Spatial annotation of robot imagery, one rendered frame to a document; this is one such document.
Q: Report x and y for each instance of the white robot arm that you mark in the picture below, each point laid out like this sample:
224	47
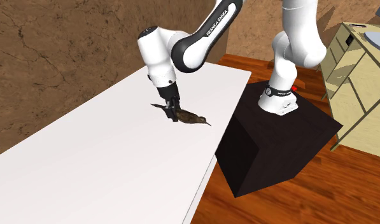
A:
296	37

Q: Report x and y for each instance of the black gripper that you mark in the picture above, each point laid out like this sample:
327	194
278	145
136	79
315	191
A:
168	91

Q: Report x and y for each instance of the black robot stand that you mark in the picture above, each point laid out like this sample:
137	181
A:
270	149

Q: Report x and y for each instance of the brown bird figure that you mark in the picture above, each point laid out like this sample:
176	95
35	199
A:
191	118

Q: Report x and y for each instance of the beige wooden cabinet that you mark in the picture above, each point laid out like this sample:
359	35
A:
360	93

